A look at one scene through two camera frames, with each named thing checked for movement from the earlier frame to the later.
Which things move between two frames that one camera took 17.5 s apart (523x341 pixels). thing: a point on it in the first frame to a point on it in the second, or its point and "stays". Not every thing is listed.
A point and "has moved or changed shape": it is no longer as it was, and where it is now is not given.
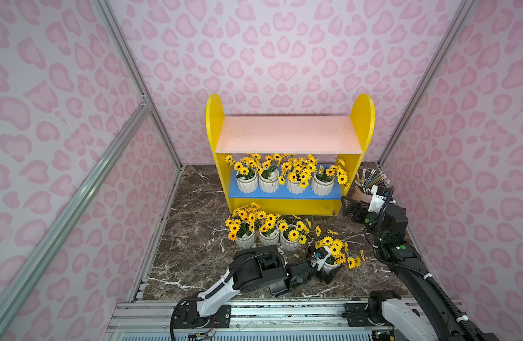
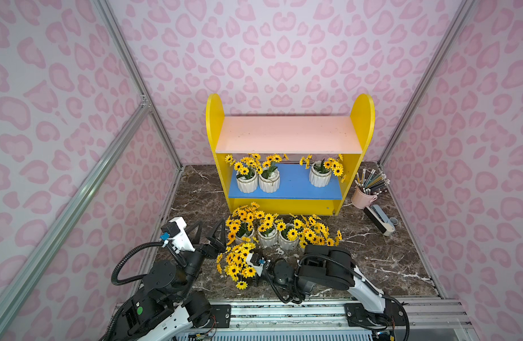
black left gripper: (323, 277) to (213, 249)
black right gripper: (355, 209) to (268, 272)
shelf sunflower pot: (268, 179) stays
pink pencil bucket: (359, 196) stays
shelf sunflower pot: (291, 236) stays
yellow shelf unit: (289, 165) stays
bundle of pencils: (366, 180) stays
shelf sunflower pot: (246, 170) stays
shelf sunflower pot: (241, 224) stays
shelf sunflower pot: (338, 254) has moved or changed shape
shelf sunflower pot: (296, 172) has moved or changed shape
